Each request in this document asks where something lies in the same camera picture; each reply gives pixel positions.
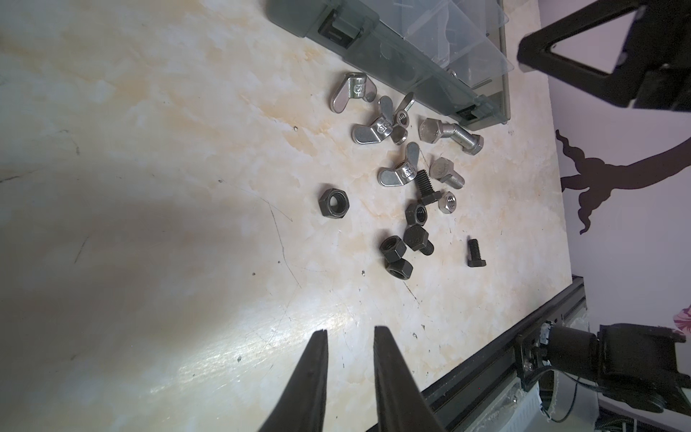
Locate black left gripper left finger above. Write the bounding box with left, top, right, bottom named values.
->
left=259, top=329, right=329, bottom=431

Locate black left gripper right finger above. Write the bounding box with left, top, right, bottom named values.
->
left=374, top=326, right=444, bottom=431

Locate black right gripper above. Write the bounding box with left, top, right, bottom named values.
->
left=518, top=1, right=690, bottom=113

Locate silver hex nut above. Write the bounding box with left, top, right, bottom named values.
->
left=437, top=191, right=457, bottom=214

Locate black hex nut lower pair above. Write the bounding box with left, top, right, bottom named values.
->
left=385, top=258, right=414, bottom=280

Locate black hex nut pair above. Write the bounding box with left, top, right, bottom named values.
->
left=385, top=258, right=414, bottom=280
left=379, top=235, right=407, bottom=263

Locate silver hex bolt right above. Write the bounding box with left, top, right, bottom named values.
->
left=451, top=125, right=484, bottom=156

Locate silver hex bolt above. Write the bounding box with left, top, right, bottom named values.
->
left=429, top=158, right=465, bottom=190
left=419, top=118, right=457, bottom=144
left=451, top=125, right=484, bottom=156

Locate black hex nut upper pair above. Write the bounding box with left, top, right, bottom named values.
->
left=379, top=235, right=407, bottom=263

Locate black hex bolt short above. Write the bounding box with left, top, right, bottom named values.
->
left=403, top=225, right=435, bottom=256

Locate green transparent organizer box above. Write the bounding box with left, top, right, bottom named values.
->
left=266, top=1, right=513, bottom=131

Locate silver hex bolt upper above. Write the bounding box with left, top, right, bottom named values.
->
left=419, top=118, right=457, bottom=144

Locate dark hex nut shiny rim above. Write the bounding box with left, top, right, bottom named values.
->
left=405, top=202, right=428, bottom=226

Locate silver hex bolt lower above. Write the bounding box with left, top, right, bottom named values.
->
left=429, top=158, right=465, bottom=190

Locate black hex nut lone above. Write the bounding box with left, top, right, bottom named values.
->
left=318, top=188, right=350, bottom=219

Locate black hex bolt upright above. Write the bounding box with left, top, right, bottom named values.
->
left=414, top=169, right=444, bottom=206

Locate silver wing nut pair right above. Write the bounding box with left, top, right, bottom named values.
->
left=390, top=92, right=415, bottom=145

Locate silver wing nut pair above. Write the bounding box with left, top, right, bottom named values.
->
left=390, top=92, right=415, bottom=145
left=352, top=95, right=394, bottom=145

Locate silver wing nut lone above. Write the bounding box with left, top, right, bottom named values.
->
left=377, top=142, right=420, bottom=187

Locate silver wing nut pair left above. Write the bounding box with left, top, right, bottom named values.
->
left=352, top=95, right=394, bottom=145

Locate silver wing nut far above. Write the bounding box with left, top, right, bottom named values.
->
left=329, top=72, right=377, bottom=113

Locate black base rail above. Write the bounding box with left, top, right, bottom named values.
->
left=420, top=276, right=586, bottom=431

